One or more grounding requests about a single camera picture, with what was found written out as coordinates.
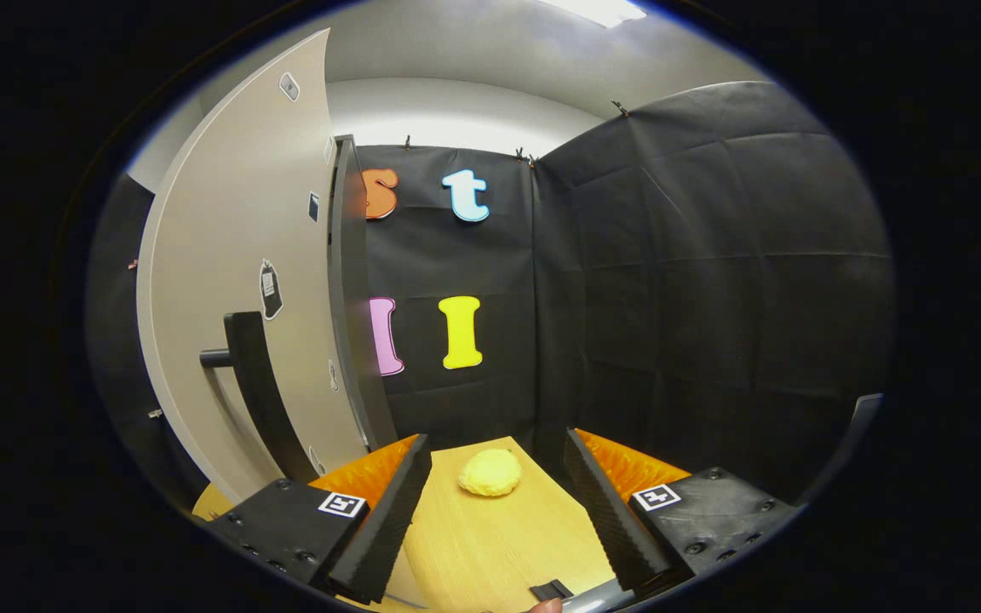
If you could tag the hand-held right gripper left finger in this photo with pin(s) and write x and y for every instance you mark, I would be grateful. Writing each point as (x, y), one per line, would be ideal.
(384, 524)

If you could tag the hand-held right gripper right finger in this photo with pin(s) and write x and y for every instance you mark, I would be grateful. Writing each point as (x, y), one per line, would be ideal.
(605, 519)

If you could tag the dark grey cabinet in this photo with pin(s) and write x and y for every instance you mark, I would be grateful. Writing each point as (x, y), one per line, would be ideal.
(354, 298)

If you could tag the beige cabinet door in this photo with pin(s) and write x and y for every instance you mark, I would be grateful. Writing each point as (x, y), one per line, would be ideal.
(235, 213)

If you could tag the yellow round lumpy object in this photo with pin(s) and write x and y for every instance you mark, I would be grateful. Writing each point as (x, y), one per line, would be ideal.
(490, 472)

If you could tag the black backdrop cloth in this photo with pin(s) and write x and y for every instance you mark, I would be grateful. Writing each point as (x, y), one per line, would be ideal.
(669, 298)

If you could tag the long ceiling light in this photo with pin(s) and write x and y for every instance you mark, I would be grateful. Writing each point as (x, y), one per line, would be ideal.
(601, 10)

